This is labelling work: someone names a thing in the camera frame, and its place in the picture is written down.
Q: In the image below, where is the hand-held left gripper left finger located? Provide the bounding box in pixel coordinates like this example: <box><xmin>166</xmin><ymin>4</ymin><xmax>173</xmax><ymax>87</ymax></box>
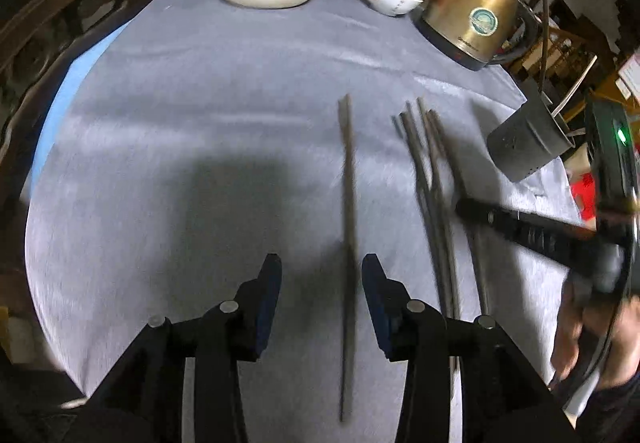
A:
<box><xmin>75</xmin><ymin>253</ymin><xmax>283</xmax><ymax>443</ymax></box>

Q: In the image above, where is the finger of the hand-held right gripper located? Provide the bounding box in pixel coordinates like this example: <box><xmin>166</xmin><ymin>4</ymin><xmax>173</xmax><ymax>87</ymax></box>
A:
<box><xmin>455</xmin><ymin>196</ymin><xmax>627</xmax><ymax>295</ymax></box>

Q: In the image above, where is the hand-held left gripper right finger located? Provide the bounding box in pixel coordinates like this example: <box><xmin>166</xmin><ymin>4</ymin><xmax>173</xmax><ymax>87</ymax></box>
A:
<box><xmin>361</xmin><ymin>253</ymin><xmax>581</xmax><ymax>443</ymax></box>

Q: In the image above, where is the grey metal chopstick holder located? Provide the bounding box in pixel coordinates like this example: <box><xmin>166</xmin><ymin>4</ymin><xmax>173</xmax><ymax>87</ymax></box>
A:
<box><xmin>486</xmin><ymin>90</ymin><xmax>576</xmax><ymax>183</ymax></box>

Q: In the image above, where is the person's right hand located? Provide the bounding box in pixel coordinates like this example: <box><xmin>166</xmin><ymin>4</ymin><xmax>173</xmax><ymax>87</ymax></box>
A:
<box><xmin>550</xmin><ymin>280</ymin><xmax>640</xmax><ymax>391</ymax></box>

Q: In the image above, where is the red plastic stool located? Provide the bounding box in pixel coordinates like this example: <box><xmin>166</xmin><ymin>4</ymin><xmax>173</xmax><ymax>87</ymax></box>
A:
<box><xmin>570</xmin><ymin>172</ymin><xmax>601</xmax><ymax>221</ymax></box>

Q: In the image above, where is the brass-coloured electric kettle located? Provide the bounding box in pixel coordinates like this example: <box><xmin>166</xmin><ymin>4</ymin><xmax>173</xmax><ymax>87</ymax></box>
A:
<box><xmin>411</xmin><ymin>0</ymin><xmax>541</xmax><ymax>72</ymax></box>

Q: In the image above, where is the grey tablecloth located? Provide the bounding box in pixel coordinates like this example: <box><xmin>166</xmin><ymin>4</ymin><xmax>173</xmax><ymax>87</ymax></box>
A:
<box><xmin>25</xmin><ymin>0</ymin><xmax>583</xmax><ymax>443</ymax></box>

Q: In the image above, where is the blue table cover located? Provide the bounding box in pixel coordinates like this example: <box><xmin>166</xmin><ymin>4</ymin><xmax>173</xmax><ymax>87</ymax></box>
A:
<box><xmin>32</xmin><ymin>30</ymin><xmax>124</xmax><ymax>180</ymax></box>

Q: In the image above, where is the wall calendar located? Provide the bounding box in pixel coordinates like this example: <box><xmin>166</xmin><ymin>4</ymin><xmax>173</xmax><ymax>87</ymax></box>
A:
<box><xmin>617</xmin><ymin>50</ymin><xmax>640</xmax><ymax>100</ymax></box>

